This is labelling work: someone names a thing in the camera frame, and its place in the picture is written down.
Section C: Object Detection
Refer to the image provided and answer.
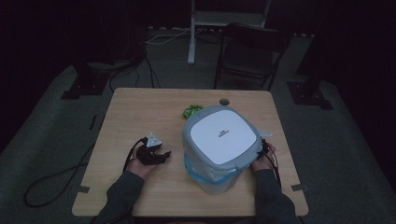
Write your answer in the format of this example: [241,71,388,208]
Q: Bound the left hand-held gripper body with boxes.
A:
[135,133,167,166]

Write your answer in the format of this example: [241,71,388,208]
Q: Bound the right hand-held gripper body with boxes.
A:
[257,128,274,161]

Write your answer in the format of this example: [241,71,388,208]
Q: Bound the grey trash bin white lid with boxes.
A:
[181,105,264,195]

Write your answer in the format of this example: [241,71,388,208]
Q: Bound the green wrapper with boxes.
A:
[182,104,205,120]

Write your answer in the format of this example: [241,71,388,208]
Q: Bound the person's right hand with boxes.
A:
[251,142,277,173]

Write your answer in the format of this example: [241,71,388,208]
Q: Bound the person's left hand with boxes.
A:
[127,152,157,181]

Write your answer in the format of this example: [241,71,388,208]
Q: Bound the blue trash bag liner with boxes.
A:
[183,152,241,186]

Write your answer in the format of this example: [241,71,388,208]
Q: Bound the black stand base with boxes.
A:
[61,60,110,101]
[287,78,333,111]

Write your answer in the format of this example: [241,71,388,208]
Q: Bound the black folding chair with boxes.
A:
[213,21,293,91]

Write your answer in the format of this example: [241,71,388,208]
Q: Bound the white metal stand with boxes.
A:
[187,0,272,65]

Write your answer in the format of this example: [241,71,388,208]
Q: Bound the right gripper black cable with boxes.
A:
[262,139,283,189]

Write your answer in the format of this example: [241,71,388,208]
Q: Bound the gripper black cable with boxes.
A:
[262,139,283,189]
[23,136,148,208]

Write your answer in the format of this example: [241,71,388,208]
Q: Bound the black floor cable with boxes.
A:
[107,49,162,93]

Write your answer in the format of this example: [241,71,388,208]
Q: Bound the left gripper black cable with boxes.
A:
[23,136,148,208]

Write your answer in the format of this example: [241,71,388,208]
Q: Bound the white floor cable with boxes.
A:
[145,27,191,45]

